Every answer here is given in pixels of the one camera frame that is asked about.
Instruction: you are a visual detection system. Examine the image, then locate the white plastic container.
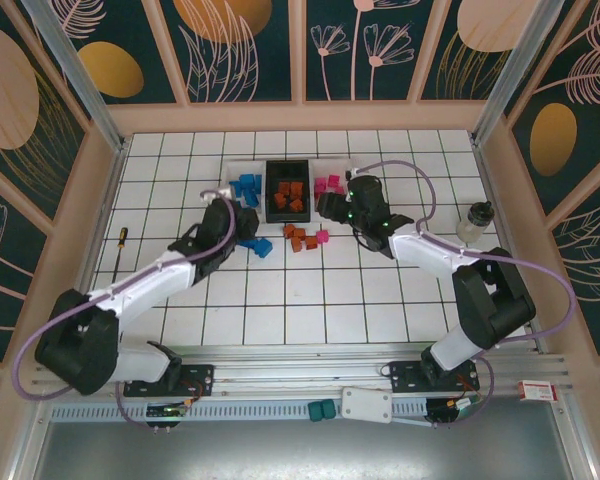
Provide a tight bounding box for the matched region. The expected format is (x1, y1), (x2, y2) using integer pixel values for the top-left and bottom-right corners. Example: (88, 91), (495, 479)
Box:
(309, 156), (355, 202)
(223, 158), (268, 212)

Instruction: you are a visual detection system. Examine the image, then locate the black plastic container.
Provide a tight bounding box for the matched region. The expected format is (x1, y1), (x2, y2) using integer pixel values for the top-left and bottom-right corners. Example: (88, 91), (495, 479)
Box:
(263, 158), (314, 224)

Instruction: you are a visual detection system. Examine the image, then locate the yellow black screwdriver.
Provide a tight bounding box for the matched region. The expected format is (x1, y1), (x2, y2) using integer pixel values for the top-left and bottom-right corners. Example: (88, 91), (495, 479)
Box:
(110, 226), (130, 275)

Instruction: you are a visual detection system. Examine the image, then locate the clear jar with black cap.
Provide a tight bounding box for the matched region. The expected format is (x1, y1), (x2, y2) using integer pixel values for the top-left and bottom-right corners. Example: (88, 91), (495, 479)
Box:
(455, 200), (494, 245)

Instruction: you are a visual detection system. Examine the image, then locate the small electronics board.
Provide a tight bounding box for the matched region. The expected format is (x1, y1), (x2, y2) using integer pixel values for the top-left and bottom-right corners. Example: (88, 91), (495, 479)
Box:
(144, 402), (189, 420)
(426, 397), (482, 427)

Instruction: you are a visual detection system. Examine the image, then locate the white plastic cover plate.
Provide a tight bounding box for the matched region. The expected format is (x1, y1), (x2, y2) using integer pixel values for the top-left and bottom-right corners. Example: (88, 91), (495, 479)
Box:
(341, 386), (394, 425)

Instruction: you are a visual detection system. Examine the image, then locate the grey metal panel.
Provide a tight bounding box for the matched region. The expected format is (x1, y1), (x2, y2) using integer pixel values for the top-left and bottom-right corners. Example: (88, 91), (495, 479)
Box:
(29, 419), (581, 480)

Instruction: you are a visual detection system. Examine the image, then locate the red white small box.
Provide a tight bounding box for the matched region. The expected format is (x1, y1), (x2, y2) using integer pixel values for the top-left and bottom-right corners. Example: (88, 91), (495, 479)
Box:
(517, 380), (558, 402)

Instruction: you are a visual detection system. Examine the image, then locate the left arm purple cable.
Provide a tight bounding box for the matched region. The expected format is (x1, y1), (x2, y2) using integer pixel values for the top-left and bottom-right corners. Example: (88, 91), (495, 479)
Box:
(12, 187), (239, 430)

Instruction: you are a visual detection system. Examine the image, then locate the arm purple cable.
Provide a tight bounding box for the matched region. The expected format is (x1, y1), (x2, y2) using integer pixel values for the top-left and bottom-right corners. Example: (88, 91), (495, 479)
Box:
(12, 187), (239, 430)
(348, 159), (577, 430)

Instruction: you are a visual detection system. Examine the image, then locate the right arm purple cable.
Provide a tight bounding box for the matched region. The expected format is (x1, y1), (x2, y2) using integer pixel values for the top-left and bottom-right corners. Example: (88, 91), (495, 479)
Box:
(348, 159), (577, 430)

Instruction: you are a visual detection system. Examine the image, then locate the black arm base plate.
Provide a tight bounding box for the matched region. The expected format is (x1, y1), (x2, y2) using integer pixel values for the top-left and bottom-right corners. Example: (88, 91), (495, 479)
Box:
(123, 363), (215, 399)
(389, 359), (481, 397)

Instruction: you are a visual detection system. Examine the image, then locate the aluminium mounting rail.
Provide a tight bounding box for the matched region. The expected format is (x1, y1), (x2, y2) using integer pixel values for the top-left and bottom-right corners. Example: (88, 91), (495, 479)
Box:
(29, 349), (574, 400)

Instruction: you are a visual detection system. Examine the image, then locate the slotted grey cable tray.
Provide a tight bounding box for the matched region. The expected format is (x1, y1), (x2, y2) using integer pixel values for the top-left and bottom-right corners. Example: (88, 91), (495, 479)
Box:
(49, 399), (431, 426)

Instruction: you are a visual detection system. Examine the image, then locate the aluminium frame post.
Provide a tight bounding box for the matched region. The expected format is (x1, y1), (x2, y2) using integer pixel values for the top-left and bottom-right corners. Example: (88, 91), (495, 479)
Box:
(470, 0), (554, 147)
(19, 0), (131, 152)

